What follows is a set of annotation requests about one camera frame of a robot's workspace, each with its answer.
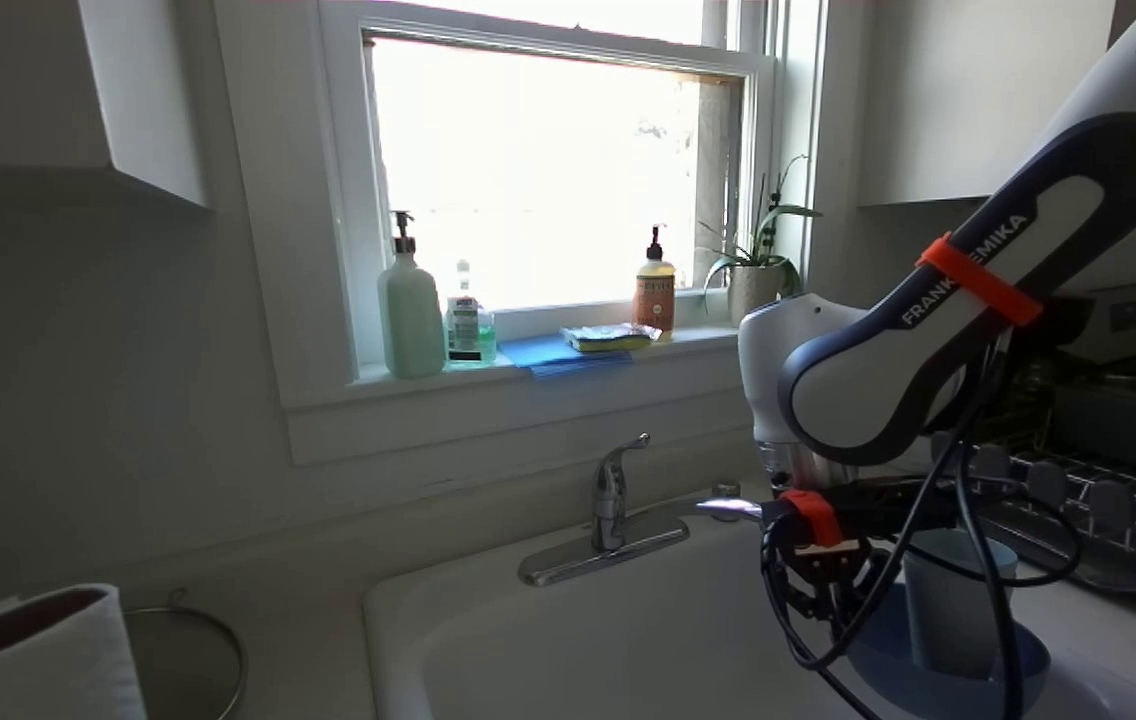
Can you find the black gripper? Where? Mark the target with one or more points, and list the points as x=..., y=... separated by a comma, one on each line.
x=825, y=571

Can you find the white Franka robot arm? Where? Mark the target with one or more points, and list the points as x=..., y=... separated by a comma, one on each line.
x=1100, y=200

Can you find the chrome sink faucet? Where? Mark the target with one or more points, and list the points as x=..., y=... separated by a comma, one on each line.
x=611, y=506

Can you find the white kitchen sink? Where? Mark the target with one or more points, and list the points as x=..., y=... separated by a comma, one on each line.
x=568, y=641

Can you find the potted plant in white pot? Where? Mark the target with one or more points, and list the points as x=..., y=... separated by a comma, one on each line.
x=759, y=282

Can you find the grey patterned drying mat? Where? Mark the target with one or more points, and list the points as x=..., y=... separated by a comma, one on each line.
x=1128, y=520

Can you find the small dish with sponge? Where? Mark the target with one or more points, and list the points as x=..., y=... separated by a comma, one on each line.
x=611, y=336

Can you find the orange soap pump bottle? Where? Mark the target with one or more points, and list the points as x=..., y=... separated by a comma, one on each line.
x=654, y=297

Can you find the blue cloth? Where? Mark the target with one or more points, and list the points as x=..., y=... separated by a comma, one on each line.
x=535, y=352

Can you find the grey countertop appliance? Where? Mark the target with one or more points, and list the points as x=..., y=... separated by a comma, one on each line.
x=1135, y=321

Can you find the small teal dish soap bottle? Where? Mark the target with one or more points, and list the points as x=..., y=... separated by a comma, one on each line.
x=467, y=333

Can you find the green soap pump bottle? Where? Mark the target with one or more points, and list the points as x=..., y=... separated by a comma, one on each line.
x=410, y=321

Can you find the white upper cabinet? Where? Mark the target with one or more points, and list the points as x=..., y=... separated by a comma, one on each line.
x=131, y=94
x=971, y=94

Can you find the white framed window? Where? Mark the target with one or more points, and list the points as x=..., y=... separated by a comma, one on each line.
x=345, y=200

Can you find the round metal strainer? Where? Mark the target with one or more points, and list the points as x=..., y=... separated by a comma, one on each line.
x=191, y=666

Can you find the white paper towel roll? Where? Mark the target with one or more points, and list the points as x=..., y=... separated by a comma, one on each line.
x=35, y=666

